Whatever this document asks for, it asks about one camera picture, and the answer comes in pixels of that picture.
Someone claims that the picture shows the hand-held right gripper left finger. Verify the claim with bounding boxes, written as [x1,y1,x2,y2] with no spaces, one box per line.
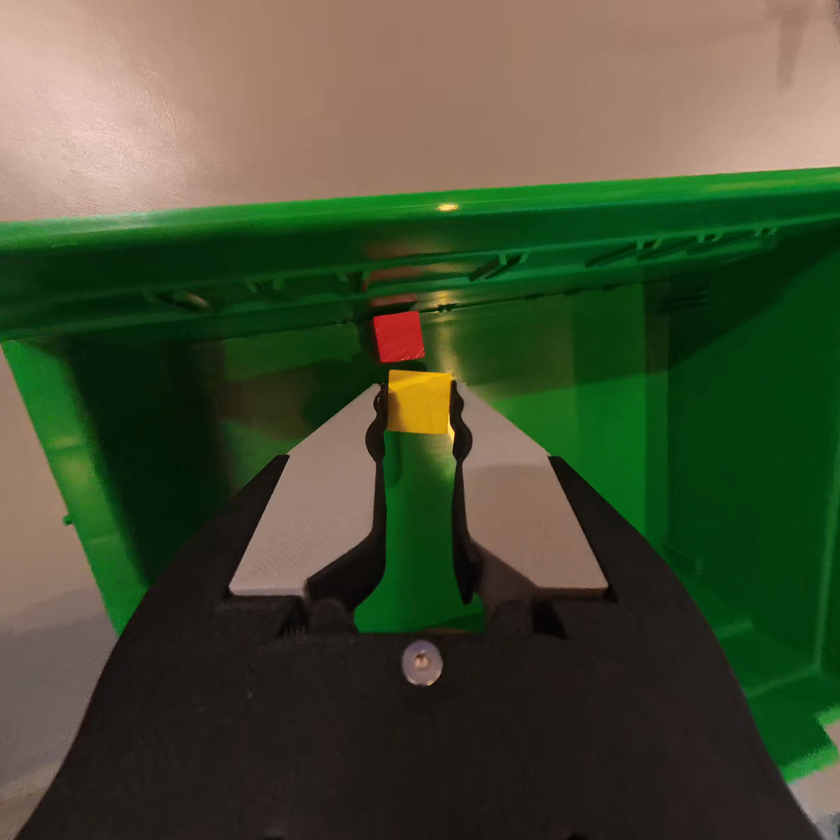
[227,382,389,608]

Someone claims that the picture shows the grey desk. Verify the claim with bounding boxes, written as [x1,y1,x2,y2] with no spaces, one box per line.
[0,0,840,840]

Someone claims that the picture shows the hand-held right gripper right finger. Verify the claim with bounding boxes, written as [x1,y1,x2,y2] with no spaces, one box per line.
[449,381,609,606]

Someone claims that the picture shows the small red cube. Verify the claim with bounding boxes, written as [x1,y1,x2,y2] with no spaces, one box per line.
[371,310,426,364]

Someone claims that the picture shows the green plastic bin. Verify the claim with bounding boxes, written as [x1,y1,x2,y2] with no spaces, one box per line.
[0,167,840,782]

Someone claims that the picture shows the yellow cube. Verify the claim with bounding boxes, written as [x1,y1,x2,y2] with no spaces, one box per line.
[387,369,455,435]

